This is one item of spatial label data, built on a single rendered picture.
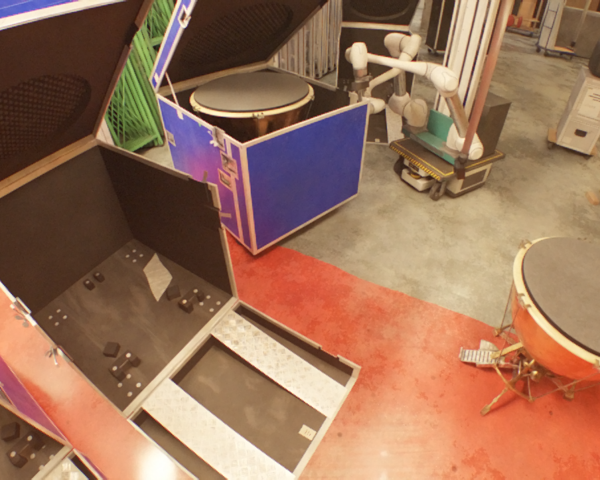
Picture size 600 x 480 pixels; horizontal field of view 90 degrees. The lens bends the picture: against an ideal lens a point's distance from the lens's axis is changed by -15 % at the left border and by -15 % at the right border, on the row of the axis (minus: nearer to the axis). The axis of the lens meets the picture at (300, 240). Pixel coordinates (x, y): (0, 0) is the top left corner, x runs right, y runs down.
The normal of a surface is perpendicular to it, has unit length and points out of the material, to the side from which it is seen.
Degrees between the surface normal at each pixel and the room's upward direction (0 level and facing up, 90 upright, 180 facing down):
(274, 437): 1
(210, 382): 1
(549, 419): 0
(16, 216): 90
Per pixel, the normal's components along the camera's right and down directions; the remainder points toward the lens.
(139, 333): 0.00, -0.73
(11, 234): 0.85, 0.37
